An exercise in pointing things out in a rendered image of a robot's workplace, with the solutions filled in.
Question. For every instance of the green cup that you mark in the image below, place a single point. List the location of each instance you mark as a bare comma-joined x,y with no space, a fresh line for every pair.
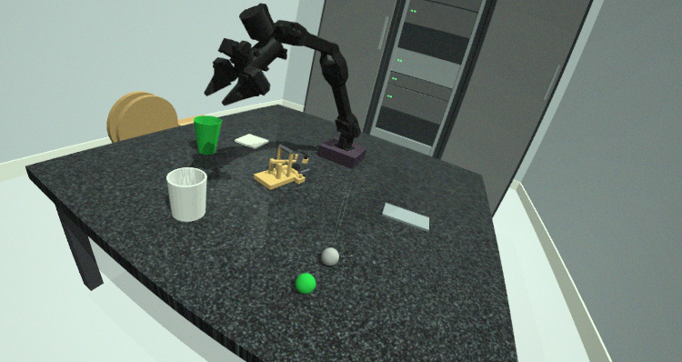
207,132

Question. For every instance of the white ball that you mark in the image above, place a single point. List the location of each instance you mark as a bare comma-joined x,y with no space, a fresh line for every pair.
329,256

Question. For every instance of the green ball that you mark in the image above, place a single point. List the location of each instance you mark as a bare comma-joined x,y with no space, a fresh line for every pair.
305,283

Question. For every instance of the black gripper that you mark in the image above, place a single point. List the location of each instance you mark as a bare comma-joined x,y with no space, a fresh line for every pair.
251,79

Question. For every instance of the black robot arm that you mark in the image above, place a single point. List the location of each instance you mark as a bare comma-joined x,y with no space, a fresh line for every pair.
270,36

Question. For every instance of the white cup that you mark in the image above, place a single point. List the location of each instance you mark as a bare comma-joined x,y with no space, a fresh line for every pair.
187,192

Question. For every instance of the white square block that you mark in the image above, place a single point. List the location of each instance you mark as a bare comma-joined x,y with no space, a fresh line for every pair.
251,141

